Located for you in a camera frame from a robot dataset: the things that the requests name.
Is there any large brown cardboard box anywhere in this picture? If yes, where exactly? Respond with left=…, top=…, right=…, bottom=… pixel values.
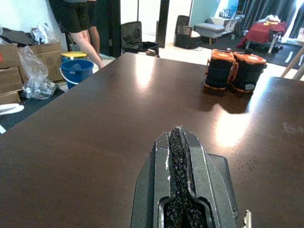
left=28, top=42, right=64, bottom=83

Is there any dark wooden pillar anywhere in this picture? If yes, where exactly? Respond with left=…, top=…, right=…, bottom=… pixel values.
left=156, top=0, right=170, bottom=48

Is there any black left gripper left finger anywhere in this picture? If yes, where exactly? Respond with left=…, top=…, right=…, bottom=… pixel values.
left=130, top=127, right=189, bottom=228

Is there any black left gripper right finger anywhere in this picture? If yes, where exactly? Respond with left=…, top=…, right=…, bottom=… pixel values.
left=178, top=128, right=239, bottom=228

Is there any black orange storage box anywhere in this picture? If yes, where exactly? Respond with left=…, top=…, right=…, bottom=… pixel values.
left=230, top=48, right=268, bottom=93
left=204, top=48, right=239, bottom=91

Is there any clear plastic bag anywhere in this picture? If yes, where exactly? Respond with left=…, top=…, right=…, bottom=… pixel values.
left=18, top=45, right=58, bottom=100

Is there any crumpled white plastic bag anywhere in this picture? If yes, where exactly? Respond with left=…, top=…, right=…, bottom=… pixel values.
left=31, top=22, right=58, bottom=45

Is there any white flat object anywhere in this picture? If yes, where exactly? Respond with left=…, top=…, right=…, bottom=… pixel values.
left=0, top=103, right=25, bottom=116

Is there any brown cardboard box red print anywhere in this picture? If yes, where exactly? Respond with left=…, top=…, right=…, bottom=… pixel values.
left=0, top=43, right=22, bottom=70

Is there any flat brown cardboard box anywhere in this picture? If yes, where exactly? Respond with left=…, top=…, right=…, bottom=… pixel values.
left=0, top=66, right=24, bottom=95

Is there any person in black shorts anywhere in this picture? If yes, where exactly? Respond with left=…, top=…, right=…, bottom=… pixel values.
left=62, top=0, right=105, bottom=69

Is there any blue plastic bucket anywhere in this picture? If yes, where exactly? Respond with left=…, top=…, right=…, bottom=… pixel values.
left=59, top=59, right=95, bottom=90

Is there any open black suitcase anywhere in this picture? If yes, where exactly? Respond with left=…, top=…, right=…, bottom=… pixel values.
left=120, top=20, right=160, bottom=57

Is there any grey sofa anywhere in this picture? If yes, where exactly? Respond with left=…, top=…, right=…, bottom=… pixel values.
left=194, top=15, right=246, bottom=45

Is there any light wooden stick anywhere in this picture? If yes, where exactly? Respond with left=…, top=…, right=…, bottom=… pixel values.
left=280, top=46, right=304, bottom=80

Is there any yellow lidded container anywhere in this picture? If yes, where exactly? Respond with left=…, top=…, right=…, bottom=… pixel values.
left=61, top=51, right=88, bottom=63

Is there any dark grey curtain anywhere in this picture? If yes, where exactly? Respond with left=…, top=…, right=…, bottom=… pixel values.
left=241, top=0, right=304, bottom=38

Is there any small silver metal piece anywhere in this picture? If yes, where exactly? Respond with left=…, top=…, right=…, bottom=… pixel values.
left=241, top=209, right=252, bottom=228

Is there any black chair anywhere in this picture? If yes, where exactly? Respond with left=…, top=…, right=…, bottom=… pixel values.
left=174, top=15, right=202, bottom=50

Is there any red cloth covered table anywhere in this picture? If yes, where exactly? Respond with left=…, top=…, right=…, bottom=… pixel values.
left=237, top=20, right=288, bottom=54

